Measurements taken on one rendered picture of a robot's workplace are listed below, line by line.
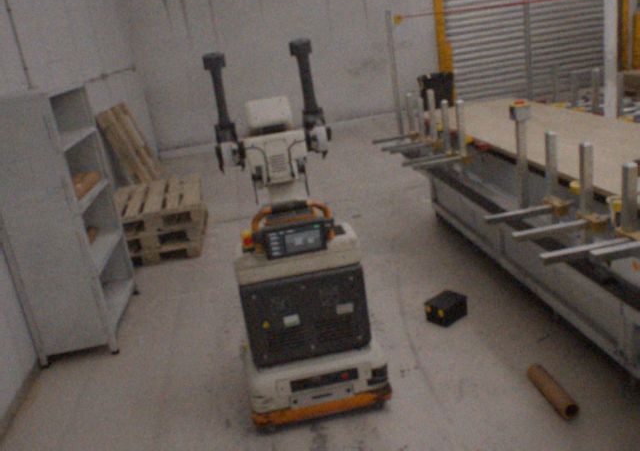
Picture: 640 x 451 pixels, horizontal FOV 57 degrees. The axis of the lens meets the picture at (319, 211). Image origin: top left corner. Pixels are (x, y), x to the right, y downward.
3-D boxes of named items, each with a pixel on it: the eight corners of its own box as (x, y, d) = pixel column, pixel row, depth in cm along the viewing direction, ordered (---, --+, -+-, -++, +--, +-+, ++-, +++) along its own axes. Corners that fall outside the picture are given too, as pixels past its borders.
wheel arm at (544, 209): (487, 227, 242) (486, 218, 240) (484, 225, 245) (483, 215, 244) (587, 208, 246) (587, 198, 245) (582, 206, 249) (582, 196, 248)
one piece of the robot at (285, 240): (339, 256, 252) (337, 217, 237) (257, 272, 248) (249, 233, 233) (334, 238, 260) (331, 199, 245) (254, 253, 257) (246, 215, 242)
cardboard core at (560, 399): (561, 404, 241) (526, 365, 270) (562, 420, 244) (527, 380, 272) (580, 400, 242) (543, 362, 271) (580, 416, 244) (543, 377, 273)
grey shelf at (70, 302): (41, 369, 349) (-44, 106, 303) (78, 304, 434) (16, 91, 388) (118, 353, 353) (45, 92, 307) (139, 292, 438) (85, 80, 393)
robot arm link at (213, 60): (200, 50, 278) (221, 47, 279) (202, 55, 292) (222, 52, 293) (217, 145, 283) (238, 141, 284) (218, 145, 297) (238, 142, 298)
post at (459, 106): (463, 183, 347) (456, 101, 333) (460, 181, 350) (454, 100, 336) (468, 182, 347) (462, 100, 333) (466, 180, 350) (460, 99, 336)
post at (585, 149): (585, 265, 229) (583, 143, 215) (580, 262, 232) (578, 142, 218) (593, 263, 229) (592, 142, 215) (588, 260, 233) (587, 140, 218)
